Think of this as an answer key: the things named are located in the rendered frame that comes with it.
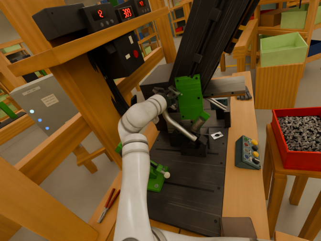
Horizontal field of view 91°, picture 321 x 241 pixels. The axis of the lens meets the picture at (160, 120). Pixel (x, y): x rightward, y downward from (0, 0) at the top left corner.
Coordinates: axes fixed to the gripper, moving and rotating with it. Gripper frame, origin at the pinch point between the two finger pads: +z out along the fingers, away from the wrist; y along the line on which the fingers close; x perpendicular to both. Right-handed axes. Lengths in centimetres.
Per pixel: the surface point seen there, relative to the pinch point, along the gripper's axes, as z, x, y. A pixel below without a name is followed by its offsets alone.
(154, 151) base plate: 0.3, 34.2, -12.2
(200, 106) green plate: 2.9, -3.9, -13.9
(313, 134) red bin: 20, -22, -62
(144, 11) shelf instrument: 19.2, -17.1, 40.0
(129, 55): -5.9, -3.9, 23.8
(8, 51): 345, 511, 737
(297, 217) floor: 46, 30, -127
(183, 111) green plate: 3.0, 3.9, -9.6
